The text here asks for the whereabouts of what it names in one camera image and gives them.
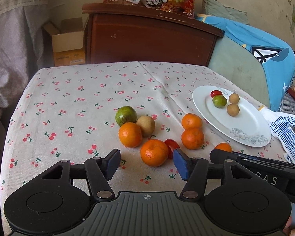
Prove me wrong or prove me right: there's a red cherry tomato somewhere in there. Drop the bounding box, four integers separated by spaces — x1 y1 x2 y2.
210 90 223 98
165 139 180 159

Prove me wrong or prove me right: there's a large front orange mandarin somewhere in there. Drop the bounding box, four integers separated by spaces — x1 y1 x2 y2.
140 139 168 167

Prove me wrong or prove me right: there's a large green round fruit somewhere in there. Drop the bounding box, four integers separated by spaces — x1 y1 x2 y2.
115 106 137 127

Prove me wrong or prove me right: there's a small green fruit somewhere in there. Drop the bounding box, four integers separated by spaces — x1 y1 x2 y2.
212 95 228 108

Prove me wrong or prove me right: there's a brown longan fruit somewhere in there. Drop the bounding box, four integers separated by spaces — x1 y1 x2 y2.
226 104 240 117
229 93 240 104

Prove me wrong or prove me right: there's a brown kiwi fruit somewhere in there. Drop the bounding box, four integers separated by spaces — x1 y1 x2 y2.
136 116 156 137

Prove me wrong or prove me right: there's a white blue dotted glove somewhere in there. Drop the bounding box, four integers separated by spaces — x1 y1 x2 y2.
258 106 295 164

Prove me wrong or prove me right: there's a cherry print tablecloth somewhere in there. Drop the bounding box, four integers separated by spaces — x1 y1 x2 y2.
0 61 294 236

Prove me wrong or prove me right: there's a white floral plate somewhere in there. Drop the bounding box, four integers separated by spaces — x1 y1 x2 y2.
192 86 271 148

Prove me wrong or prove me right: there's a green sofa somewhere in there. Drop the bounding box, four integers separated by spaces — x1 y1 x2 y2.
202 0 295 111

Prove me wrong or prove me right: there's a blue printed cloth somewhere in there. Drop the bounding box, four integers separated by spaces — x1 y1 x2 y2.
195 13 295 111

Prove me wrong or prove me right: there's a dark wooden cabinet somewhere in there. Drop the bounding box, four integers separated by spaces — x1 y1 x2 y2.
82 3 224 66

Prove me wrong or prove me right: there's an open cardboard box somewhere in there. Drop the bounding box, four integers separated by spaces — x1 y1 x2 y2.
43 18 88 67

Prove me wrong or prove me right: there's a grey checked curtain cover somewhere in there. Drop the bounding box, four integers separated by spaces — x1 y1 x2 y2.
0 0 55 128

